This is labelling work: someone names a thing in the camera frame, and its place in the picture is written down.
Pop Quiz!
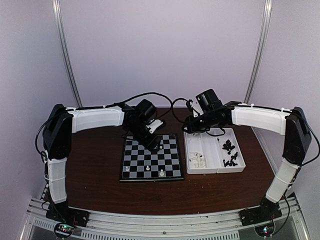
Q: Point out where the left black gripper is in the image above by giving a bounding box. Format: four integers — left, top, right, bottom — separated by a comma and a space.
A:
127, 121, 161, 152

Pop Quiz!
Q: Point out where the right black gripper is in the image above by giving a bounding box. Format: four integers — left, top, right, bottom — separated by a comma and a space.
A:
181, 110, 216, 134

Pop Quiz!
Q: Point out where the black grey chess board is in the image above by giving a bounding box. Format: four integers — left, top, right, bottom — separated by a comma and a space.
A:
119, 133, 184, 182

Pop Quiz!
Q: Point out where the white king chess piece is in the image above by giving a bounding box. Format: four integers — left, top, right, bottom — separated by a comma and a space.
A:
159, 169, 166, 177

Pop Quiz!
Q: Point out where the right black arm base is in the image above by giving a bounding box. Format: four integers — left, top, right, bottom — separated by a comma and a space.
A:
239, 196, 282, 226

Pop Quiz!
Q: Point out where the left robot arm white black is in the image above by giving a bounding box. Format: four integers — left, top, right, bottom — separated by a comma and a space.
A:
42, 99, 165, 222

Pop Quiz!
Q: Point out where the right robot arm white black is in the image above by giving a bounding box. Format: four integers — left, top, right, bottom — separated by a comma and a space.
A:
182, 89, 313, 221

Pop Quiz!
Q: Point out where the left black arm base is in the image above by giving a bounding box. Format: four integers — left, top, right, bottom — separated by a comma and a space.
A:
45, 200, 90, 227

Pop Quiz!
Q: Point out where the white chess pieces lower pile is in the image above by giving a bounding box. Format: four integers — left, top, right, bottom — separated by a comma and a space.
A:
188, 152, 207, 169

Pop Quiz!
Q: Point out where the black chess pieces upper pile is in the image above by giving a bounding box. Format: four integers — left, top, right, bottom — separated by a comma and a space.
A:
217, 138, 236, 155

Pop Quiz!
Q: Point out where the black chess pieces pile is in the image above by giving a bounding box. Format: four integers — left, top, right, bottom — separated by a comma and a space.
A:
217, 138, 236, 155
223, 152, 238, 168

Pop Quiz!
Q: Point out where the black chess pieces lower pile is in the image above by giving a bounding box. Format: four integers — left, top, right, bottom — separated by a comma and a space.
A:
223, 152, 238, 168

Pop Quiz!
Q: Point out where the right controller board with LEDs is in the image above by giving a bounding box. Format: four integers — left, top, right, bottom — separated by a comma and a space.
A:
254, 223, 275, 238

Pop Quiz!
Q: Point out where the controller board with leds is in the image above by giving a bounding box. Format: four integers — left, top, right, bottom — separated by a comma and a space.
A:
53, 222, 75, 238
254, 223, 275, 238

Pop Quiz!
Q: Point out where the left controller board with LEDs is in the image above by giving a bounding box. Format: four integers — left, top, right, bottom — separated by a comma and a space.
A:
53, 222, 75, 238

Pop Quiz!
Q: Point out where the white divided plastic tray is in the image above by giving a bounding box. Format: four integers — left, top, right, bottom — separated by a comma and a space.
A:
183, 128, 246, 175

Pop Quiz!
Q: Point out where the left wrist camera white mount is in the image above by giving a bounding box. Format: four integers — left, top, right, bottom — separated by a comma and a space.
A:
146, 119, 166, 134

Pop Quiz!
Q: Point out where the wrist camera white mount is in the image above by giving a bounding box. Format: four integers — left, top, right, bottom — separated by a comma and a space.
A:
146, 119, 166, 134
186, 99, 200, 118

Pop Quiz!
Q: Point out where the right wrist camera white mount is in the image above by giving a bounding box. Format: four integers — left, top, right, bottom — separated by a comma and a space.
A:
186, 99, 200, 118

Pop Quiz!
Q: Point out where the left black cable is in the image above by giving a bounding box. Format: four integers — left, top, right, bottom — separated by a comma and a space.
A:
33, 91, 176, 161

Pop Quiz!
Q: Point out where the black cable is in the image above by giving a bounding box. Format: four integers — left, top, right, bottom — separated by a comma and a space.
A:
171, 97, 320, 226
33, 91, 176, 161

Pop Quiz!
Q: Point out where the aluminium front rail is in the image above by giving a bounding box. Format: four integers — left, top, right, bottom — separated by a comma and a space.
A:
22, 197, 308, 240

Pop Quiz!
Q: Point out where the right black cable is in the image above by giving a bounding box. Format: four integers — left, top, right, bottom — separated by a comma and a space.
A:
171, 97, 320, 226

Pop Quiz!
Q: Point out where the left aluminium frame post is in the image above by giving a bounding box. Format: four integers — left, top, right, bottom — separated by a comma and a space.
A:
52, 0, 83, 107

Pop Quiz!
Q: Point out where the aluminium frame post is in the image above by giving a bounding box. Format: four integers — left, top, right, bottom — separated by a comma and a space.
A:
52, 0, 83, 107
244, 0, 273, 104

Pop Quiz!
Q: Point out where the right aluminium frame post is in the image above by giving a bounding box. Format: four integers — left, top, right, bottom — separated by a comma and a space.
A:
244, 0, 273, 104

